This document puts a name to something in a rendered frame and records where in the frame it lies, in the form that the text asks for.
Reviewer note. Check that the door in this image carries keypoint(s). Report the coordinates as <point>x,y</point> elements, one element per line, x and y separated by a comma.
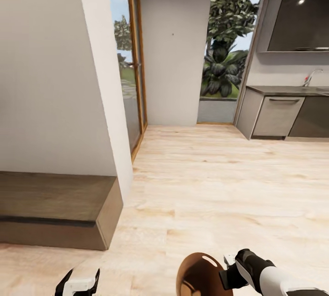
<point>126,17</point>

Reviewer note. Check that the trash can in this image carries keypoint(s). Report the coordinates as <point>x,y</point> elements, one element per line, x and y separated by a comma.
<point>197,276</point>

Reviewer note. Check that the fixed window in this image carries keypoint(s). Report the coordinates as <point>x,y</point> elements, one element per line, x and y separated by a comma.
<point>231,32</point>

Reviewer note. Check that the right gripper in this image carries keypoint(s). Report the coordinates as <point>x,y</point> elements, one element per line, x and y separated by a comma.
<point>229,281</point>

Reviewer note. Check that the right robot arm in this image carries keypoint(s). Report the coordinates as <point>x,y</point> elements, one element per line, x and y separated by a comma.
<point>244,268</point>

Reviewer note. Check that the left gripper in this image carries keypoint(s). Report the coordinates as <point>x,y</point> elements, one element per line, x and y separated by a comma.
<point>89,292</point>

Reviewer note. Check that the drop in sink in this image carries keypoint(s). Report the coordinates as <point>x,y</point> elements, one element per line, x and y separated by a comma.
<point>314,88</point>

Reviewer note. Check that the dishwasher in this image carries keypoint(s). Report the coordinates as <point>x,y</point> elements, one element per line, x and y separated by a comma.
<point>276,116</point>

